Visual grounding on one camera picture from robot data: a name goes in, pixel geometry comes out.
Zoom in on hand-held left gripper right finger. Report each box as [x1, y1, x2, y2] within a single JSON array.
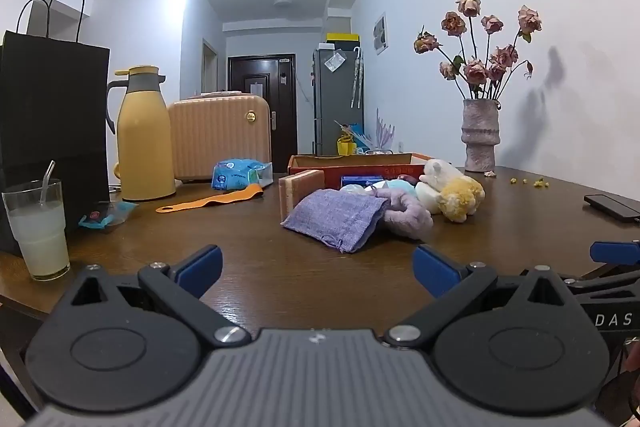
[[385, 244, 576, 348]]

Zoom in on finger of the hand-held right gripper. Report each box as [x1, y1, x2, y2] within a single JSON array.
[[562, 241, 640, 297]]

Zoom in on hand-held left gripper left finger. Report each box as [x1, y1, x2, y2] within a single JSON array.
[[59, 244, 251, 348]]

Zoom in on white plush toy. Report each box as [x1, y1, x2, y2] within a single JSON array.
[[419, 158, 463, 188]]

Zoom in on blue tissue pack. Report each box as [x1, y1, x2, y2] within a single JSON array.
[[341, 175, 386, 188]]

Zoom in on red cardboard box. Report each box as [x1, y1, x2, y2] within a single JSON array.
[[286, 152, 453, 188]]

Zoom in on black phone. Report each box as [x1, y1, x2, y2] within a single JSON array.
[[583, 193, 640, 223]]

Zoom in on purple plush scrunchie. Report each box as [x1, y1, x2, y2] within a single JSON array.
[[375, 188, 434, 240]]

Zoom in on yellow plush toy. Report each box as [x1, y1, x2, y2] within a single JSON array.
[[437, 177, 486, 224]]

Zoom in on light blue plush toy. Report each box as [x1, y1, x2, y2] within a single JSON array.
[[382, 179, 418, 196]]

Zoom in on blue wet wipes pack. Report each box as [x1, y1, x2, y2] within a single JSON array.
[[211, 158, 275, 191]]

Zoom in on small blue snack wrapper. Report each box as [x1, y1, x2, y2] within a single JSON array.
[[78, 201, 138, 230]]

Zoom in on purple cloth pouch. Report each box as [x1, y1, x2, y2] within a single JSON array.
[[280, 188, 390, 254]]

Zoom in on pink ribbed suitcase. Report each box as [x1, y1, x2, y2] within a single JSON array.
[[167, 91, 273, 184]]

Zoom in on yellow thermos jug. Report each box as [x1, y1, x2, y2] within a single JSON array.
[[106, 66, 177, 202]]

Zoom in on grey textured vase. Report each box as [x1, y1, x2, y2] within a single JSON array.
[[461, 98, 502, 172]]

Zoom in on purple feather decoration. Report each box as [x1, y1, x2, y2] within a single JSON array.
[[372, 108, 396, 151]]

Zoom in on glass of milky drink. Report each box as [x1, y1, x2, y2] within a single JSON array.
[[1, 179, 71, 282]]

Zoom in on clear glass straw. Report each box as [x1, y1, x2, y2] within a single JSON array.
[[40, 161, 56, 208]]

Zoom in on grey refrigerator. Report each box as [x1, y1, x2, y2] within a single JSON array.
[[312, 47, 365, 156]]

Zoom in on dark wooden door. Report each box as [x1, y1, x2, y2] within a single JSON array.
[[227, 54, 298, 156]]

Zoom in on dried pink roses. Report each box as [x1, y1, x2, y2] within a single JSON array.
[[413, 0, 543, 102]]

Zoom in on hanging folded umbrella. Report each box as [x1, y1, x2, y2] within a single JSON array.
[[351, 47, 364, 109]]

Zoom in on black paper bag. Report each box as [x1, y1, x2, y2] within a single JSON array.
[[0, 0, 111, 255]]

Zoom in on yellow box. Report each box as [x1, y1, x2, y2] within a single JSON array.
[[326, 33, 361, 50]]

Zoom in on orange strap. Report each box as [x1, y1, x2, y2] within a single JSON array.
[[155, 184, 264, 214]]

